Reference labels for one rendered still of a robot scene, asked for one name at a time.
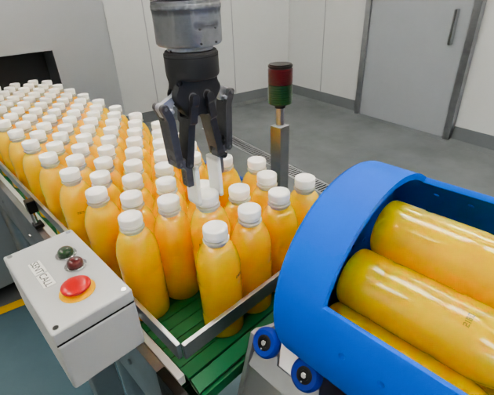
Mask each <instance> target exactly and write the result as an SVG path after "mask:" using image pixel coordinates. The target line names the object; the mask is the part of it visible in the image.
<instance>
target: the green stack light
mask: <svg viewBox="0 0 494 395"><path fill-rule="evenodd" d="M268 103H269V104H270V105H272V106H287V105H289V104H291V103H292V84H291V85H287V86H272V85H268Z"/></svg>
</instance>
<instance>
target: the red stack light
mask: <svg viewBox="0 0 494 395"><path fill-rule="evenodd" d="M267 72H268V73H267V77H268V80H267V81H268V85H272V86H287V85H291V84H292V74H293V68H289V69H285V70H273V69H270V68H268V69H267Z"/></svg>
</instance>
